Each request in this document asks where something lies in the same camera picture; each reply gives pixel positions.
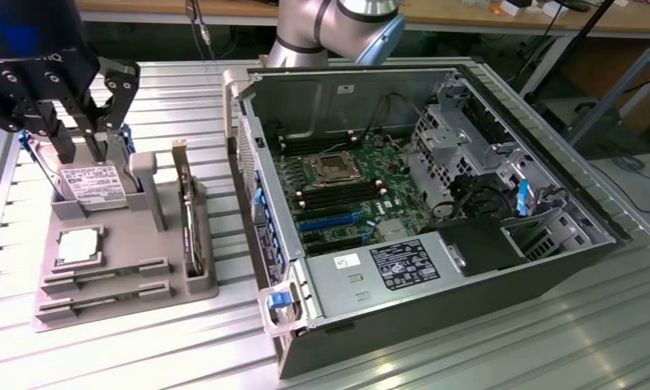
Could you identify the silver metal disk bay cage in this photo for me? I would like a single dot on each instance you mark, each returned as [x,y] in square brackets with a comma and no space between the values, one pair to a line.
[454,134]

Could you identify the black plastic air shroud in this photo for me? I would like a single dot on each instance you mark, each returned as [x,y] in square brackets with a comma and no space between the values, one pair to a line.
[473,243]

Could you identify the silver chipset heatsink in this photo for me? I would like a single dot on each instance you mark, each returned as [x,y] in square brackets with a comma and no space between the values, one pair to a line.
[394,232]

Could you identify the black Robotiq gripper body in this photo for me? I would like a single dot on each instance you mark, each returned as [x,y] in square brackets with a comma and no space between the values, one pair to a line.
[29,44]

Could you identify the silver CPU chip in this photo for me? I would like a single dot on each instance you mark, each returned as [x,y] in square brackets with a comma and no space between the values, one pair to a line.
[79,248]

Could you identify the blue case latch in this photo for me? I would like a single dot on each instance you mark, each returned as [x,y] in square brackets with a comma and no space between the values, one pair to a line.
[278,300]

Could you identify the blue expansion slot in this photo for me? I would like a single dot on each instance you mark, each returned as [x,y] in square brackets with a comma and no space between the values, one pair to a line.
[327,221]

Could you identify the aluminium profile frame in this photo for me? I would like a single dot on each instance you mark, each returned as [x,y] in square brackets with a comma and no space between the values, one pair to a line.
[622,93]

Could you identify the hard disk in blue caddy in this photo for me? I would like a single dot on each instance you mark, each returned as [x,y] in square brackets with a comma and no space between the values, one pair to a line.
[94,183]

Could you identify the CPU socket with metal frame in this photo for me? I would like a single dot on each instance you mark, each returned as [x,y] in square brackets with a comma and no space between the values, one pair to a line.
[330,168]

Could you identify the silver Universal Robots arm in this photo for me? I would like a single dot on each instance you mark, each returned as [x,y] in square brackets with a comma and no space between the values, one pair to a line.
[335,28]

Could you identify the open black PC case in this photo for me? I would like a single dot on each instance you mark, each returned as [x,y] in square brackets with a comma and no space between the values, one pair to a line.
[411,317]

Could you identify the green motherboard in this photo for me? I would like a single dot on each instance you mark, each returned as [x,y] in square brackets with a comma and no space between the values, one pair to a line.
[375,191]

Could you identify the black expansion slot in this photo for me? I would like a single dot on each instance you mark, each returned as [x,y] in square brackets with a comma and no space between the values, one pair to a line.
[335,244]

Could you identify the grey parts rack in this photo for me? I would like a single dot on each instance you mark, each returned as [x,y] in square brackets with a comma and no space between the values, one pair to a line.
[134,248]

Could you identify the grey power supply unit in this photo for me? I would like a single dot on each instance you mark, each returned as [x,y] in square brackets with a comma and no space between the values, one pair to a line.
[367,280]

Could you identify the black RAM slot bank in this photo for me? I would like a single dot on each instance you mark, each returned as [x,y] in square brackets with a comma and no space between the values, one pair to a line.
[314,144]
[341,194]

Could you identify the green RAM stick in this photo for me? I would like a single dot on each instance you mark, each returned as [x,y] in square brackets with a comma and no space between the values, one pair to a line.
[105,273]

